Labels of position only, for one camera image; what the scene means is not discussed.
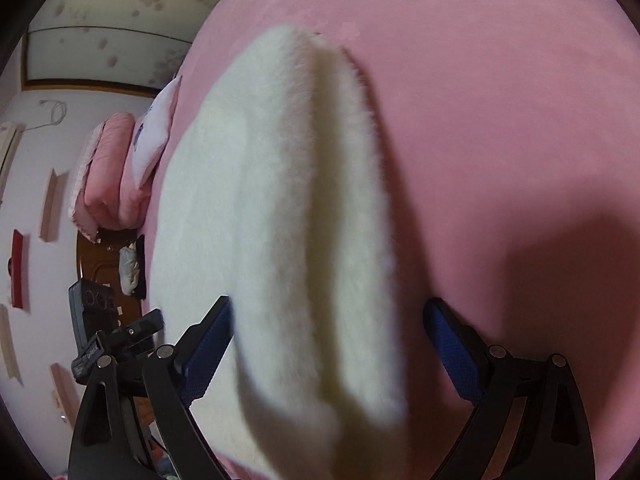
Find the red wall shelf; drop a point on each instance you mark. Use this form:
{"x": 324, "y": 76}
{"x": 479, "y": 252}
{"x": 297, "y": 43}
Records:
{"x": 16, "y": 269}

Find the brown wooden headboard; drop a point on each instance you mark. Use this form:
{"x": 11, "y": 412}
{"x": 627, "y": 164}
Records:
{"x": 99, "y": 263}

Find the floral sliding wardrobe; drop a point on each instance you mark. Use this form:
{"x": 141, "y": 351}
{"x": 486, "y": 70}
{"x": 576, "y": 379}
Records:
{"x": 128, "y": 45}

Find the white fluffy cardigan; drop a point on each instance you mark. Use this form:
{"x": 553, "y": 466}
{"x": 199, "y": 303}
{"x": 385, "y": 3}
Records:
{"x": 274, "y": 197}

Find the folded pink quilt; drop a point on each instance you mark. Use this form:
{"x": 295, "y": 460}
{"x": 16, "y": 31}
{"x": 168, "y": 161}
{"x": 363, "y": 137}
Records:
{"x": 104, "y": 196}

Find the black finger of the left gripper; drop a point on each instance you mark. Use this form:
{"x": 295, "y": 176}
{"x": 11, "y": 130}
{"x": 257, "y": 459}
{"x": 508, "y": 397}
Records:
{"x": 145, "y": 327}

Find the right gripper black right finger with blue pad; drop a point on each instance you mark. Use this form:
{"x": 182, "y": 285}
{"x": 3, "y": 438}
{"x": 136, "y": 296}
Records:
{"x": 553, "y": 440}

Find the pink plush bed blanket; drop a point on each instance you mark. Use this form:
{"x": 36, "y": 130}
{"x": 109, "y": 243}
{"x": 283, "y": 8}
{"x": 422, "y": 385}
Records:
{"x": 508, "y": 132}

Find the pink wall shelf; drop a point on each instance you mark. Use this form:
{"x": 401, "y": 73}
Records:
{"x": 52, "y": 205}

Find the small white cloth bundle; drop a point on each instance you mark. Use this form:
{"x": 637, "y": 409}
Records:
{"x": 128, "y": 269}

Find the white pillow blue print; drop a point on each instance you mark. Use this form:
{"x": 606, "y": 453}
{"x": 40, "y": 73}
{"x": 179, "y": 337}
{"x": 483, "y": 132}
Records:
{"x": 151, "y": 134}

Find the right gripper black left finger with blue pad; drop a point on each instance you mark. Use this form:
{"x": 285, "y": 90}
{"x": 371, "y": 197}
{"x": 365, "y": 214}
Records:
{"x": 109, "y": 439}

